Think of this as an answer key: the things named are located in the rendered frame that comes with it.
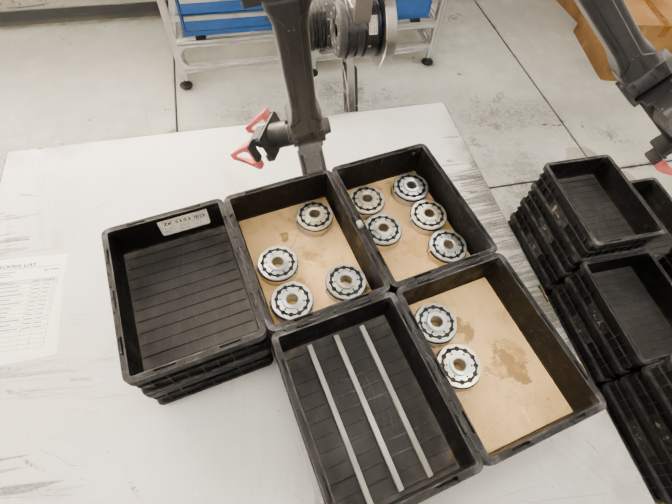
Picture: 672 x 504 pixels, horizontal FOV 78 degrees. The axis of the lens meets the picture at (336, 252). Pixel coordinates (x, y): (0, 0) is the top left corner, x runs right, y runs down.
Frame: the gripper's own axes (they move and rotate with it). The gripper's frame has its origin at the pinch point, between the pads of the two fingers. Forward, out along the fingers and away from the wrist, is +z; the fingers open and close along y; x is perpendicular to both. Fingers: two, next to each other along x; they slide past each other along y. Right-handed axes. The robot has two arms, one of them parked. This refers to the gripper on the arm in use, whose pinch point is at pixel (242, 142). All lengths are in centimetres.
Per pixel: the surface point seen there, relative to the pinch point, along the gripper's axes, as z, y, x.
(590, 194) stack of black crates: -81, 71, -103
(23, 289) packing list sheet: 68, -34, -10
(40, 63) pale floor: 228, 137, 2
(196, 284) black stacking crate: 17.2, -25.7, -21.0
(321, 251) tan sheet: -8.4, -7.9, -32.7
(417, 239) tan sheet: -31, 3, -43
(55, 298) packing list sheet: 60, -34, -14
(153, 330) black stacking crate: 21.8, -39.7, -19.5
